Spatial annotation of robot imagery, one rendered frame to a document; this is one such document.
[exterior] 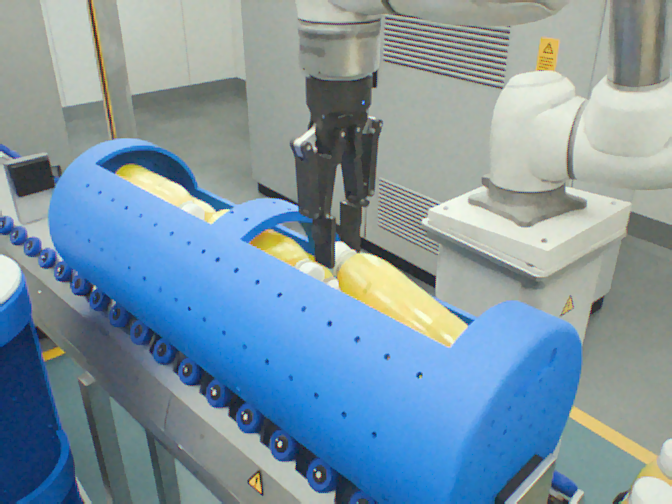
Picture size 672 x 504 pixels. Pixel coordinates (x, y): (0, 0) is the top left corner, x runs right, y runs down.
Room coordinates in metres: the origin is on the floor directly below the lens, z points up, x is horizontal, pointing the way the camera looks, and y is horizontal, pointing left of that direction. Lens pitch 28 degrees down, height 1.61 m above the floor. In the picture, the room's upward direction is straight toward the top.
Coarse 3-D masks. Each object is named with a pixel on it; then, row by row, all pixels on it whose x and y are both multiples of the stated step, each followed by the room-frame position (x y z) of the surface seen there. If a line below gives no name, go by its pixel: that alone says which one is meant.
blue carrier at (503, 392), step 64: (64, 192) 1.02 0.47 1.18; (128, 192) 0.93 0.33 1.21; (192, 192) 1.19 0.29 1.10; (64, 256) 1.00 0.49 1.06; (128, 256) 0.84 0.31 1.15; (192, 256) 0.76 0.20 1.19; (256, 256) 0.72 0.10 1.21; (192, 320) 0.71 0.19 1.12; (256, 320) 0.64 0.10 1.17; (320, 320) 0.60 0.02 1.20; (384, 320) 0.57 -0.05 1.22; (512, 320) 0.55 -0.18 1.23; (256, 384) 0.61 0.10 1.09; (320, 384) 0.55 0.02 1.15; (384, 384) 0.51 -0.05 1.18; (448, 384) 0.48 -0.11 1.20; (512, 384) 0.48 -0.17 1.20; (576, 384) 0.61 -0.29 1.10; (320, 448) 0.54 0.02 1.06; (384, 448) 0.47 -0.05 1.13; (448, 448) 0.44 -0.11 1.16; (512, 448) 0.50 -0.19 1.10
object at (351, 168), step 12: (360, 132) 0.72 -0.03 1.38; (360, 144) 0.72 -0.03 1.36; (348, 156) 0.73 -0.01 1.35; (348, 168) 0.73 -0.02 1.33; (360, 168) 0.73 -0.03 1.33; (348, 180) 0.73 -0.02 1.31; (360, 180) 0.73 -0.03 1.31; (348, 192) 0.74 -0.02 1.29; (360, 192) 0.73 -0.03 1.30; (360, 204) 0.73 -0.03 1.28
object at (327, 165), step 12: (336, 132) 0.70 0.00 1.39; (336, 144) 0.69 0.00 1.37; (324, 156) 0.70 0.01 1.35; (336, 156) 0.69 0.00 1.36; (324, 168) 0.70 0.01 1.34; (336, 168) 0.70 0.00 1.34; (324, 180) 0.69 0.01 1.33; (324, 192) 0.69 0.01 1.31; (324, 204) 0.69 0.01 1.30; (324, 216) 0.69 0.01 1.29
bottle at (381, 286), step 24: (336, 264) 0.70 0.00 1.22; (360, 264) 0.67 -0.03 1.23; (384, 264) 0.67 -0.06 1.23; (360, 288) 0.65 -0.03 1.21; (384, 288) 0.64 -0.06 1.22; (408, 288) 0.64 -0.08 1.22; (384, 312) 0.62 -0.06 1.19; (408, 312) 0.61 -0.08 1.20; (432, 312) 0.60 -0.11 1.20; (432, 336) 0.58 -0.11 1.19; (456, 336) 0.58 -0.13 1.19
